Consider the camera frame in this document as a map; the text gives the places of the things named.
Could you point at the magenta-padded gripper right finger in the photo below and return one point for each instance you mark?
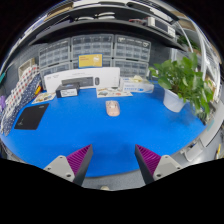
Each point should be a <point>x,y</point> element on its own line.
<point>163,166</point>

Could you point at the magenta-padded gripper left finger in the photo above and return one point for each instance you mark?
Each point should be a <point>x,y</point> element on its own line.
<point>63,166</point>

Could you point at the pink transparent computer mouse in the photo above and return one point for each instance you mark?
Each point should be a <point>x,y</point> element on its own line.
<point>112,108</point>

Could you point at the black mouse pad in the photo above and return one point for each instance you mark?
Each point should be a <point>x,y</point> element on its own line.
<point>31,116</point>

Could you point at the large blue table mat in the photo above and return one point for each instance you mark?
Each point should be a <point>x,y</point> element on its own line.
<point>116,136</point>

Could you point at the navy polka dot cloth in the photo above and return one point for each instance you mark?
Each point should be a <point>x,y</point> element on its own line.
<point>13,115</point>

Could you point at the small black product box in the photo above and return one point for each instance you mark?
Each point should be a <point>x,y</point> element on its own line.
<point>66,90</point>

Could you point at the clear plastic box blue label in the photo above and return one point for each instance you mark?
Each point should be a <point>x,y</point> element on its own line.
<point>136,86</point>

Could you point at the green potted plant white pot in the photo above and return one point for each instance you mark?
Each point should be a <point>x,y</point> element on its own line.
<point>183,83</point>

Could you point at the red blue checkered cloth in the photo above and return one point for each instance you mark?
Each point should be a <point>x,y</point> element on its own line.
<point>21,86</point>

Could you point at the white keyboard packaging box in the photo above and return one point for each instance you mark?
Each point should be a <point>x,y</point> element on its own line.
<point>83,75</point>

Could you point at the beige wicker basket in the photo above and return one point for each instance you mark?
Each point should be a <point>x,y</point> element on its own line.
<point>26,66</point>

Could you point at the yellow card sign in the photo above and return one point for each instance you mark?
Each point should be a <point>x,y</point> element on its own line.
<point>90,60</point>

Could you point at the white shelf unit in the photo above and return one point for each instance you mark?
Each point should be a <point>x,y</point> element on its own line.
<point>208,56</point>

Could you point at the black wall shelf unit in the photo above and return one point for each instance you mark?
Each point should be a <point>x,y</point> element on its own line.
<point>100,26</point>

